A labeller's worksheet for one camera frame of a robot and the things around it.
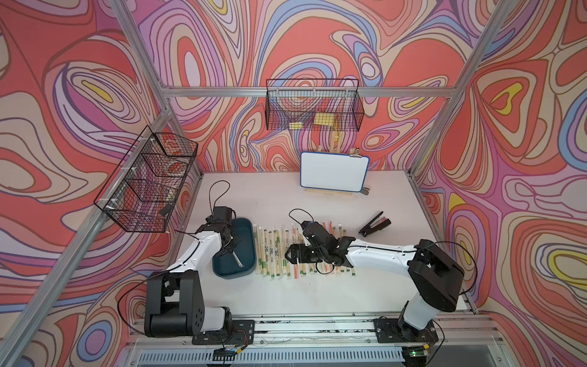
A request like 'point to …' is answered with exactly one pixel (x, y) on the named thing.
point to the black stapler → (376, 224)
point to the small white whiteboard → (335, 171)
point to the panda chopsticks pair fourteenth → (271, 254)
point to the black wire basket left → (140, 196)
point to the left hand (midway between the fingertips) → (233, 243)
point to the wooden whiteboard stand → (335, 147)
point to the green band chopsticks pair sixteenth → (261, 250)
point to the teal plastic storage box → (225, 265)
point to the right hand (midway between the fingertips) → (295, 261)
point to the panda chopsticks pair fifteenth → (277, 253)
